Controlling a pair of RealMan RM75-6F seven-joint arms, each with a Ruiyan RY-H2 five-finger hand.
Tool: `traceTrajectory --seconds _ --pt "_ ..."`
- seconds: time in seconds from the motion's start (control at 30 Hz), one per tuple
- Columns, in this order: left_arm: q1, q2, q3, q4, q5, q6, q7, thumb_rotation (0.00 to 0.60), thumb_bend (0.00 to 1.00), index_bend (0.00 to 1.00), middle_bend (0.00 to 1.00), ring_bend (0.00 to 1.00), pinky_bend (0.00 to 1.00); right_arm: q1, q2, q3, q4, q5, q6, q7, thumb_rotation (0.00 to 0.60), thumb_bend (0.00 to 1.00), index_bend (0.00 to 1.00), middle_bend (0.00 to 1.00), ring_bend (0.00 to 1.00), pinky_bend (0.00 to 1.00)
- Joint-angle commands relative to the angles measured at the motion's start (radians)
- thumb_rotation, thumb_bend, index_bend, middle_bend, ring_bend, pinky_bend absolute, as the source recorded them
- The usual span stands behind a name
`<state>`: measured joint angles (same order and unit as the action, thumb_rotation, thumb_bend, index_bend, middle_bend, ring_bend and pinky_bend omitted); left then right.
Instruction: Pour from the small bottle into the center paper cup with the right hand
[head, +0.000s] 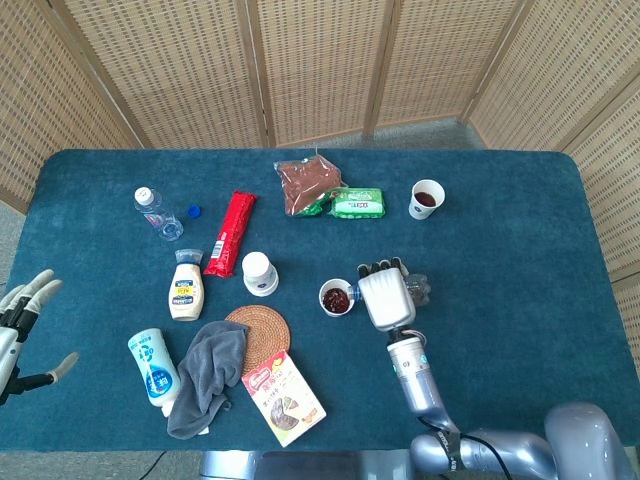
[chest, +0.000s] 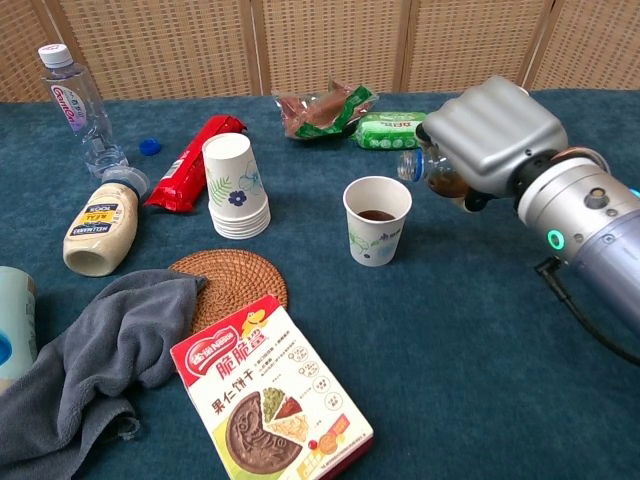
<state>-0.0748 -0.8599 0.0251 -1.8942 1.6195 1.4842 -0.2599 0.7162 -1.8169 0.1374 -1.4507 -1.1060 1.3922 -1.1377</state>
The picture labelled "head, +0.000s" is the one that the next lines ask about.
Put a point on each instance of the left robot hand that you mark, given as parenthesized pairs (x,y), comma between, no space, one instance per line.
(7,340)

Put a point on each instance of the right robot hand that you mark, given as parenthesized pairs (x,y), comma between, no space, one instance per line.
(387,297)

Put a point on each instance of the small water bottle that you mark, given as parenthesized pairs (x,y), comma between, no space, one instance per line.
(419,289)

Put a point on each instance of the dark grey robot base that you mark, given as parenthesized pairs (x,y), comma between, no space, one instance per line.
(310,466)

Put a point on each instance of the paper cup green print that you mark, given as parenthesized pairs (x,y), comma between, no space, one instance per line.
(336,300)

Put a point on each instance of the paper cup blue flower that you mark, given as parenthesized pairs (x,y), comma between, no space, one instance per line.
(426,200)

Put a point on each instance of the green snack packet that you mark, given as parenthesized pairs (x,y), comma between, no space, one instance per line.
(359,204)

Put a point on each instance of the blue table cloth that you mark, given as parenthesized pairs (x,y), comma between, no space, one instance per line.
(500,260)

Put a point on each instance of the round rattan coaster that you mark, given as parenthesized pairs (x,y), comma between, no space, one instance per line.
(267,335)

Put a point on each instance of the stack of inverted paper cups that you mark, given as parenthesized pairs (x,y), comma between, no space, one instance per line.
(259,274)

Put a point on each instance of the clear bag of brown beans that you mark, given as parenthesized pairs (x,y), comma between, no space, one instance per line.
(307,182)

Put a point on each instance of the red white biscuit box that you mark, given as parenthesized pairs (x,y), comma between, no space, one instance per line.
(282,400)

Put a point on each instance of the white bottle light blue label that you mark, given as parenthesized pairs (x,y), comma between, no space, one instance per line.
(152,370)

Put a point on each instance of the red biscuit packet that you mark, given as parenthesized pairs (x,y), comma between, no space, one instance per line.
(230,235)

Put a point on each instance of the cream mayonnaise squeeze bottle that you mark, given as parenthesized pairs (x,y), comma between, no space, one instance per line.
(186,290)

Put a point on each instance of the clear water bottle white cap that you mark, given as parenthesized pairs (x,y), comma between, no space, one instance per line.
(155,212)

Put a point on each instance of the grey towel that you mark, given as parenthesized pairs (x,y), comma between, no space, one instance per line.
(205,380)

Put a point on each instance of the blue bottle cap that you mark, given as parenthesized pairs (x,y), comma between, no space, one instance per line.
(194,212)

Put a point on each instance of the wicker folding screen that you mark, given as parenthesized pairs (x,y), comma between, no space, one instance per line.
(175,65)

